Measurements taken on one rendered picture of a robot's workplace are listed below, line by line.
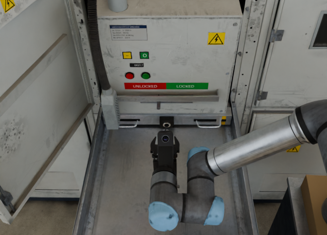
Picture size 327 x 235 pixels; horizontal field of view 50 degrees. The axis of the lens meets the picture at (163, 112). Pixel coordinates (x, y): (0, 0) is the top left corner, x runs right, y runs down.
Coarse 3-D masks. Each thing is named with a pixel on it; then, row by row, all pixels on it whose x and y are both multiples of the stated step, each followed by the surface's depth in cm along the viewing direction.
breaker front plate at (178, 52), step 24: (120, 24) 112; (144, 24) 112; (168, 24) 112; (192, 24) 112; (216, 24) 112; (120, 48) 120; (144, 48) 119; (168, 48) 119; (192, 48) 119; (216, 48) 119; (120, 72) 128; (168, 72) 128; (192, 72) 127; (216, 72) 127
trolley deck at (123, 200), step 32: (96, 128) 149; (128, 128) 149; (160, 128) 149; (192, 128) 148; (128, 160) 137; (128, 192) 127; (224, 192) 126; (96, 224) 118; (128, 224) 118; (192, 224) 117; (224, 224) 117; (256, 224) 117
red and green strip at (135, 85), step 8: (128, 88) 134; (136, 88) 134; (144, 88) 134; (152, 88) 134; (160, 88) 134; (168, 88) 134; (176, 88) 133; (184, 88) 133; (192, 88) 133; (200, 88) 133
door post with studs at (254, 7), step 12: (252, 0) 121; (264, 0) 121; (252, 12) 124; (252, 24) 127; (240, 36) 132; (252, 36) 131; (240, 48) 135; (252, 48) 135; (240, 60) 140; (252, 60) 139; (240, 72) 143; (240, 84) 148; (240, 96) 153; (240, 108) 158; (240, 120) 164
